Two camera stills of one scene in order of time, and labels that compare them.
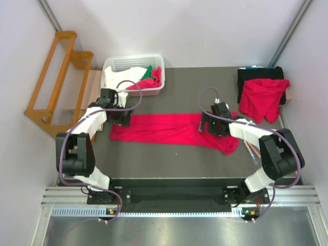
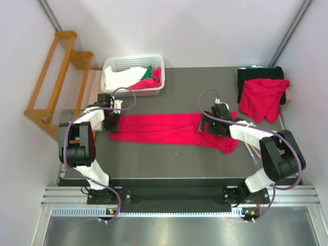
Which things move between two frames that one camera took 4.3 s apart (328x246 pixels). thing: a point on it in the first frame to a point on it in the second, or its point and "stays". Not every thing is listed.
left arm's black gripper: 124,118 to 113,125
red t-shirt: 172,127 stays
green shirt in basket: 148,74 stays
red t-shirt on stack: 260,99 stays
